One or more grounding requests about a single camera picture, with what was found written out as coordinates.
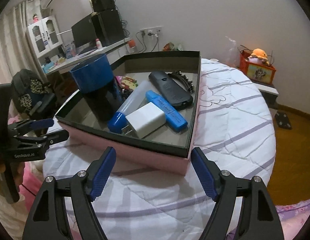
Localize pink white bottle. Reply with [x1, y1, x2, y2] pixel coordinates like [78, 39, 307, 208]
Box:
[95, 38, 102, 49]

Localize blue highlighter pen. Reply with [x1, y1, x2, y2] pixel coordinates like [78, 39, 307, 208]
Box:
[145, 90, 188, 132]

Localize beige curtain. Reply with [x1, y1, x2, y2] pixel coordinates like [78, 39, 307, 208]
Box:
[0, 0, 47, 84]

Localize white striped quilt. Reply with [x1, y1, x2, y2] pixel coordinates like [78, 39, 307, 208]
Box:
[43, 58, 276, 239]

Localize white wall socket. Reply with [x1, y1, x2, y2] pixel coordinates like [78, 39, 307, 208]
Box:
[140, 26, 163, 36]

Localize black beaded hair band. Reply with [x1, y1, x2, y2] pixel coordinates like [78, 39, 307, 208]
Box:
[168, 71, 194, 94]

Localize red storage box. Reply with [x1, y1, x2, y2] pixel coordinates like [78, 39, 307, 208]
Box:
[239, 49, 276, 85]

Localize black computer monitor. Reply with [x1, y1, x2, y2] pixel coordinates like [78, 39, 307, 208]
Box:
[71, 15, 97, 48]

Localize colourful snack bags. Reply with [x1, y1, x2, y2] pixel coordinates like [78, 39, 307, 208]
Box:
[162, 42, 183, 51]

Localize orange plush toy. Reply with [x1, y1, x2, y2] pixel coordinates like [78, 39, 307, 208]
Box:
[248, 48, 269, 66]

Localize black remote control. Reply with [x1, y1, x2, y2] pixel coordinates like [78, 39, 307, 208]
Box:
[148, 71, 193, 111]

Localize white glass door cabinet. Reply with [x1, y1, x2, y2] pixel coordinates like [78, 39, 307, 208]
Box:
[26, 16, 63, 58]

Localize white computer desk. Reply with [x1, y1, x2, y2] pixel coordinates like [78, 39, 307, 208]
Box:
[45, 37, 131, 75]

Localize red lidded water bottle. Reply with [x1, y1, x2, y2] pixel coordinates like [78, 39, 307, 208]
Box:
[127, 40, 136, 53]

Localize office chair with leopard cloth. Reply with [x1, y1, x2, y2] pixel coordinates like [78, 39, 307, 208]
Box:
[11, 69, 57, 120]

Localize blue black cup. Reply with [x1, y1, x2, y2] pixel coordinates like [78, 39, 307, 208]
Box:
[70, 54, 124, 121]

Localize pink box with green rim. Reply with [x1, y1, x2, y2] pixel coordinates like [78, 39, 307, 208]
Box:
[56, 51, 201, 175]

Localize white charger plug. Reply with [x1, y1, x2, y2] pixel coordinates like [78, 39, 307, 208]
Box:
[122, 102, 166, 139]

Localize black computer tower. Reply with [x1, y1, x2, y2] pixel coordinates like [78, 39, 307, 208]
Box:
[91, 0, 125, 47]

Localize blue capped clear tube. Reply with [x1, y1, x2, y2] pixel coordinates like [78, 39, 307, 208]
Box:
[107, 80, 152, 134]

